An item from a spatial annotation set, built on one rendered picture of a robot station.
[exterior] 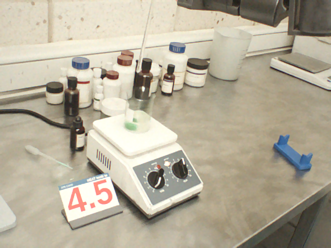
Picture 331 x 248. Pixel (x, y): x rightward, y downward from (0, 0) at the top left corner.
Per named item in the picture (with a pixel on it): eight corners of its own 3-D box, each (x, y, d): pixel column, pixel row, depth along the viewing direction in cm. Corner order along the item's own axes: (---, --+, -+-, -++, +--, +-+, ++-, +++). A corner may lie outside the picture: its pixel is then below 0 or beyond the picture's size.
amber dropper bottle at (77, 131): (67, 147, 77) (68, 117, 74) (73, 140, 80) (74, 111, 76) (81, 151, 77) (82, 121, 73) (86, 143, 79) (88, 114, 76)
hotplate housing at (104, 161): (202, 195, 70) (211, 160, 66) (148, 222, 62) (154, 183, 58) (131, 139, 84) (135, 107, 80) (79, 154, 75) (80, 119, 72)
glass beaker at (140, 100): (147, 139, 68) (152, 99, 64) (118, 133, 69) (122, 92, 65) (153, 124, 74) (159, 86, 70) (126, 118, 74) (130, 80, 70)
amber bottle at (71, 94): (81, 114, 90) (82, 80, 86) (66, 116, 88) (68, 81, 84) (75, 108, 92) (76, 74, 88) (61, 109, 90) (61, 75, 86)
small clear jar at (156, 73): (161, 91, 109) (164, 70, 106) (147, 95, 105) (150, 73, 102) (147, 83, 112) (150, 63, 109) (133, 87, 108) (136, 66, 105)
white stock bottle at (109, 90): (120, 107, 96) (124, 76, 92) (102, 108, 95) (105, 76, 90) (116, 99, 100) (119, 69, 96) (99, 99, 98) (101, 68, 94)
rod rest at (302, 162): (311, 169, 84) (316, 155, 83) (299, 170, 83) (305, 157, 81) (283, 144, 92) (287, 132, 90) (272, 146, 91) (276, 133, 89)
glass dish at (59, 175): (53, 192, 65) (53, 181, 64) (47, 173, 69) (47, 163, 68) (84, 186, 67) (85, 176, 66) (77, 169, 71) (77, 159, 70)
